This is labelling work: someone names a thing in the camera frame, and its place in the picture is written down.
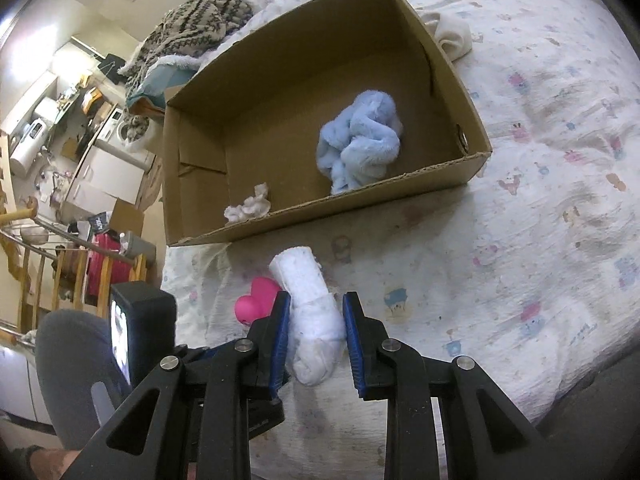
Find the printed bed sheet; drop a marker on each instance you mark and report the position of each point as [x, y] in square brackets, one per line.
[525, 185]

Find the person's left forearm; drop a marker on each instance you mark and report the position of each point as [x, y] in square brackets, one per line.
[70, 375]

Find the white towel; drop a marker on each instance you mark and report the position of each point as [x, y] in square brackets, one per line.
[312, 310]

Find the white kitchen appliance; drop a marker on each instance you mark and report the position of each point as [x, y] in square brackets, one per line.
[27, 147]

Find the pink heart-shaped toy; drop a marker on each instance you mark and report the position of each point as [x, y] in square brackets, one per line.
[257, 305]

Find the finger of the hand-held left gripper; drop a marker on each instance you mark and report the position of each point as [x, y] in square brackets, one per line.
[210, 353]

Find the small white crumpled cloth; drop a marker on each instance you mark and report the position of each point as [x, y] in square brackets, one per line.
[250, 207]

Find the cream cloth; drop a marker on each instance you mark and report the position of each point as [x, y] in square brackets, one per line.
[452, 35]

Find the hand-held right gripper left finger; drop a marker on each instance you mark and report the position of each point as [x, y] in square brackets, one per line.
[281, 332]

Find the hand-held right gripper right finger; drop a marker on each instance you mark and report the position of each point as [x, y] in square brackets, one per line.
[351, 340]

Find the teal pillow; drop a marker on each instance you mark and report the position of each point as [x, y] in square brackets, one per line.
[155, 82]

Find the blue fluffy cloth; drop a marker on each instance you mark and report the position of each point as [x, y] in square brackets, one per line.
[360, 145]

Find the metal pole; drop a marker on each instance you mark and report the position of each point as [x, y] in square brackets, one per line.
[65, 245]

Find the white washing machine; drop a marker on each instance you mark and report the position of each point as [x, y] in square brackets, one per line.
[127, 132]

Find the red bag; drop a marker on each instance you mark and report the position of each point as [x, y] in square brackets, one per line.
[107, 270]

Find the patterned knit blanket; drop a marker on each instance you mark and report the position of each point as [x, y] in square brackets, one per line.
[195, 25]

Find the brown cardboard box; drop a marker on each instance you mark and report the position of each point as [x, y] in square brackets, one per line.
[280, 110]

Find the wooden chair with clothes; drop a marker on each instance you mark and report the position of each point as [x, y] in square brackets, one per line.
[30, 280]

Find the white cabinet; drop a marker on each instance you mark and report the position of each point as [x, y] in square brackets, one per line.
[105, 175]

